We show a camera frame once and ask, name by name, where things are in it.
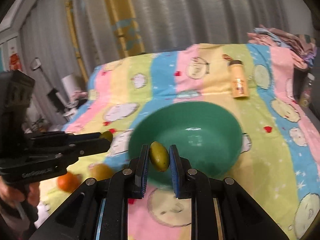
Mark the person's left hand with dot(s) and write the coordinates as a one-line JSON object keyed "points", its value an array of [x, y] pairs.
{"points": [[11, 195]]}

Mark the black white shopping bag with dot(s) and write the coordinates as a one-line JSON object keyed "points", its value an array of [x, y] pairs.
{"points": [[78, 98]]}

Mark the potted plant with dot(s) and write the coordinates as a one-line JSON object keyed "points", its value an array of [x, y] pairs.
{"points": [[40, 124]]}

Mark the yellow cartoon bottle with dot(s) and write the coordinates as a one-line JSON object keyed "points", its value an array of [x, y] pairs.
{"points": [[239, 86]]}

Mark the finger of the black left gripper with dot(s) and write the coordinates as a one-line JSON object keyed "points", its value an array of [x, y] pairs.
{"points": [[76, 149], [75, 136]]}

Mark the colourful cartoon striped bedsheet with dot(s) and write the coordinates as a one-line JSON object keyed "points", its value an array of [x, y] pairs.
{"points": [[229, 109]]}

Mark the pile of folded clothes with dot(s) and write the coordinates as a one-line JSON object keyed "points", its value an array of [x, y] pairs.
{"points": [[303, 47]]}

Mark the clear plastic bottle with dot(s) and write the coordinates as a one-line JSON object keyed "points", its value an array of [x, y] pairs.
{"points": [[305, 95]]}

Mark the small green olive fruit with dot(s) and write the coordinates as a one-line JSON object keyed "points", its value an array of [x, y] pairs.
{"points": [[159, 157], [107, 135]]}

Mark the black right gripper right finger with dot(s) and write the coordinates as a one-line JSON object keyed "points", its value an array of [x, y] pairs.
{"points": [[179, 174]]}

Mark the pink sleeve forearm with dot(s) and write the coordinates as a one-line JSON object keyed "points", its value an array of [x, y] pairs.
{"points": [[13, 226]]}

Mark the green plastic basin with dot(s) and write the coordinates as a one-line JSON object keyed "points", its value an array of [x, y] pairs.
{"points": [[206, 134]]}

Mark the grey curtain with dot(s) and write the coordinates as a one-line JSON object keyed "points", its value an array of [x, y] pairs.
{"points": [[61, 37]]}

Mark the white cylindrical lamp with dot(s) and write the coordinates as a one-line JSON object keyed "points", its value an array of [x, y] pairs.
{"points": [[70, 85]]}

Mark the yellow grapefruit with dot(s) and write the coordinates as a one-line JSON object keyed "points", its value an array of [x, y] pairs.
{"points": [[100, 171]]}

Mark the red chinese knot decoration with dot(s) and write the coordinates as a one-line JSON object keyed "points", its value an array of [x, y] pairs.
{"points": [[14, 62]]}

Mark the yellow patterned curtain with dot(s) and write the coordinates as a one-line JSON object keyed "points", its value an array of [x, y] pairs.
{"points": [[125, 27]]}

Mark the orange fruit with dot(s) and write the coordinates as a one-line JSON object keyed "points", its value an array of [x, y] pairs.
{"points": [[69, 182]]}

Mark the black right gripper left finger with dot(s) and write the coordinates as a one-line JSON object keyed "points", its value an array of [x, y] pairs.
{"points": [[139, 167]]}

